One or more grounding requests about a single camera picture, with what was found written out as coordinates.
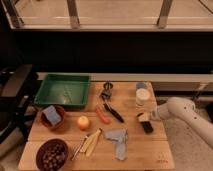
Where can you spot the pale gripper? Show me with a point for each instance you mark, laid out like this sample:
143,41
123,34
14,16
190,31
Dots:
144,117

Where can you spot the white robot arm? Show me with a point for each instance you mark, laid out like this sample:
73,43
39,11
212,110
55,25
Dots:
181,108

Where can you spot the white lidded jar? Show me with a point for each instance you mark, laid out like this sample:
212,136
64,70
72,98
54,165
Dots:
142,94

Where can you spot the blue grey cloth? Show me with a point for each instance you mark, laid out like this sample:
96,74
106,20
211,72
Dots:
119,138

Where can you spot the orange carrot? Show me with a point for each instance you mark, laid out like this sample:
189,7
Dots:
101,115

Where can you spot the yellow orange fruit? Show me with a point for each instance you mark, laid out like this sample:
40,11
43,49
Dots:
83,123

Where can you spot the wooden utensil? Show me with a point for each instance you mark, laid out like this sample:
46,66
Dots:
90,143

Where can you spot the metal butter knife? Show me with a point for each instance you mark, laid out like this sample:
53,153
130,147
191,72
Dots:
79,147

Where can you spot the green plastic tray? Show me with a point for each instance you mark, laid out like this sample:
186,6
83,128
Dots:
64,90

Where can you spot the red bowl with sponge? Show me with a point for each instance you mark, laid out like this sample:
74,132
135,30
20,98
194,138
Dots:
60,110

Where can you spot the blue sponge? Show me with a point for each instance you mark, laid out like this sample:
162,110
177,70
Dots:
52,116

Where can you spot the dark bowl of nuts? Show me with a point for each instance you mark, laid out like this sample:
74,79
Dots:
52,155

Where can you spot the black chair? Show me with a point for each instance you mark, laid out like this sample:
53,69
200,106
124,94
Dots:
15,96

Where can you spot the black handled peeler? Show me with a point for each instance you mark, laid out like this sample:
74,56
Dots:
113,112

